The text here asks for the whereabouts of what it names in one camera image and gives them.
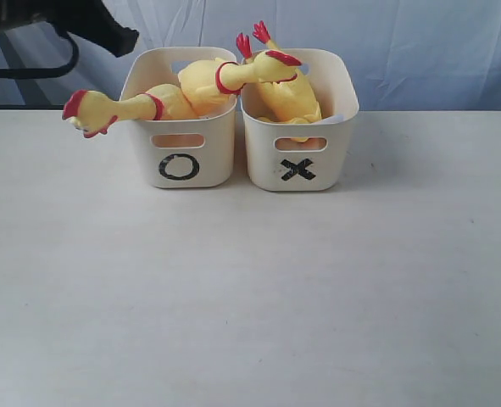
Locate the grey backdrop curtain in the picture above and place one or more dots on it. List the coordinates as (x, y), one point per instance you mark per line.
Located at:
(401, 55)

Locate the yellow rubber chicken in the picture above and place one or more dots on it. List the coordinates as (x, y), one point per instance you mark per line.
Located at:
(93, 112)
(209, 83)

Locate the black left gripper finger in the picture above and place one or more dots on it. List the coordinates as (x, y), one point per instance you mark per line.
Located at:
(113, 37)

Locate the cream bin marked X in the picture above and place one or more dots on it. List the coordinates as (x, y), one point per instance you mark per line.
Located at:
(302, 157)

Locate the cream bin marked O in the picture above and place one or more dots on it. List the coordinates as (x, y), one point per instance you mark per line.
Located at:
(179, 153)

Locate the rubber chicken with white squeaker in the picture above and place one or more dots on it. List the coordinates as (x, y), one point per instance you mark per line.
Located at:
(290, 102)

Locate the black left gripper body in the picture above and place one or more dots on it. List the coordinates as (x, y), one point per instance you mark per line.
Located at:
(88, 19)

